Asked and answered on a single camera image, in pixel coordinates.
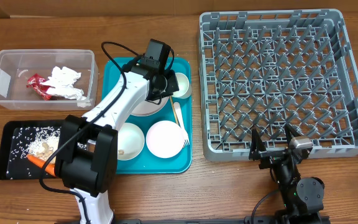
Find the teal plastic tray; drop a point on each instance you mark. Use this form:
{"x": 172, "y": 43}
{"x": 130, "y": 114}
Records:
{"x": 146, "y": 162}

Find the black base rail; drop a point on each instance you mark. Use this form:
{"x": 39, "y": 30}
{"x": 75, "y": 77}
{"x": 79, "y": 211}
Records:
{"x": 197, "y": 221}

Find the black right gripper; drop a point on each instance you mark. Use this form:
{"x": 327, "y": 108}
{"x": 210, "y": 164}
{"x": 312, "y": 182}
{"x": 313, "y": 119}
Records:
{"x": 270, "y": 157}

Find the orange carrot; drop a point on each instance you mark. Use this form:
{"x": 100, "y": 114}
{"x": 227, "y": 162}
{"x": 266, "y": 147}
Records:
{"x": 50, "y": 169}

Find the pile of rice scraps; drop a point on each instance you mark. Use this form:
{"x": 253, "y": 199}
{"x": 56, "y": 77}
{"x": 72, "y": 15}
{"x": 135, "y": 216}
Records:
{"x": 40, "y": 142}

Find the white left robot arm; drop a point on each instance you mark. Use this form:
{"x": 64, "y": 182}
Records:
{"x": 86, "y": 158}

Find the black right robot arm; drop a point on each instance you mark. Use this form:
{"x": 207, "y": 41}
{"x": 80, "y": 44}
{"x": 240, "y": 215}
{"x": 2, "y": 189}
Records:
{"x": 302, "y": 197}

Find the black food waste tray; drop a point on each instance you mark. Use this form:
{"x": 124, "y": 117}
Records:
{"x": 8, "y": 131}

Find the white plastic fork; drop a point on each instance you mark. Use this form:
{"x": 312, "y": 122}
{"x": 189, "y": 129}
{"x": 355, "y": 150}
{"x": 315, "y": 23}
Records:
{"x": 178, "y": 112}

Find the red snack wrapper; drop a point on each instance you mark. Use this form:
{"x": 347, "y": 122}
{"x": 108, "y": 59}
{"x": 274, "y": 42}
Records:
{"x": 35, "y": 82}

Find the clear plastic bin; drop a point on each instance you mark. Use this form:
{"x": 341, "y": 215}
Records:
{"x": 18, "y": 65}

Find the white bowl with food scraps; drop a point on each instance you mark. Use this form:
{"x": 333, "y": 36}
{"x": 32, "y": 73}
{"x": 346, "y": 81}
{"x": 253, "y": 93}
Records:
{"x": 130, "y": 142}

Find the white tissue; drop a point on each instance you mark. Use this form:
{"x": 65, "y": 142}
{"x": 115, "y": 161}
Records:
{"x": 63, "y": 88}

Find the pink small bowl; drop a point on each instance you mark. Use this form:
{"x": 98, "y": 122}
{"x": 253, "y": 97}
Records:
{"x": 164, "y": 139}

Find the large white plate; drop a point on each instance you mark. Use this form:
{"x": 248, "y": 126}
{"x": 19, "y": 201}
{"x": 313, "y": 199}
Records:
{"x": 146, "y": 108}

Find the white plastic cup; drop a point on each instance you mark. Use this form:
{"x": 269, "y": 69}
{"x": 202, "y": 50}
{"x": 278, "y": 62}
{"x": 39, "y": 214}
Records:
{"x": 184, "y": 85}

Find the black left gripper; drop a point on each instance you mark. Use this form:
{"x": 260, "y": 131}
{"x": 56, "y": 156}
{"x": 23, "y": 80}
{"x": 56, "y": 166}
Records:
{"x": 171, "y": 73}

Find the grey dishwasher rack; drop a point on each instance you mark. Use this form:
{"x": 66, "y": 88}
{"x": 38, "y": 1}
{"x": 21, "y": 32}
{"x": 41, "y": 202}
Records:
{"x": 261, "y": 70}

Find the wooden chopstick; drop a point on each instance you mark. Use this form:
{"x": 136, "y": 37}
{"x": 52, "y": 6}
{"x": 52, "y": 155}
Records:
{"x": 173, "y": 109}

